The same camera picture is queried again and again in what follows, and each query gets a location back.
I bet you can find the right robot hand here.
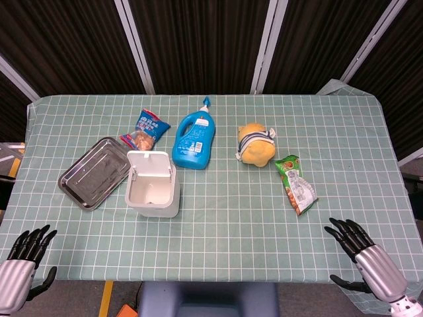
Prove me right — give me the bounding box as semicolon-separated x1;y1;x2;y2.
324;217;409;304

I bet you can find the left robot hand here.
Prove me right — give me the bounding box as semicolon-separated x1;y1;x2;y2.
0;225;58;313

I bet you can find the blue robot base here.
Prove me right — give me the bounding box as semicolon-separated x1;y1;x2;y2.
137;281;281;317

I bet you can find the white plastic bin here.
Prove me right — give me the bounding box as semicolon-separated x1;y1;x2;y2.
124;150;181;219

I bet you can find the orange box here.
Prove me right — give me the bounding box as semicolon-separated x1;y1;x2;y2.
116;304;139;317

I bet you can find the green snack bag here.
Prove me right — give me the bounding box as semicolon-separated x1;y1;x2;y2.
274;155;319;217

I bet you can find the stainless steel tray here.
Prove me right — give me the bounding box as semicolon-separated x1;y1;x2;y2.
58;136;132;211

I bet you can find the yellow plush toy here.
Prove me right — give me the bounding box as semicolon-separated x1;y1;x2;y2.
235;122;277;168

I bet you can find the green checkered tablecloth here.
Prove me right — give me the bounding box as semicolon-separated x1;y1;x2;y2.
0;79;423;314

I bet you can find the blue snack bag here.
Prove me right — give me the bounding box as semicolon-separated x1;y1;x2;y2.
119;109;172;151

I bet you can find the blue detergent bottle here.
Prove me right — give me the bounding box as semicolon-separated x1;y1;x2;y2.
171;96;216;170

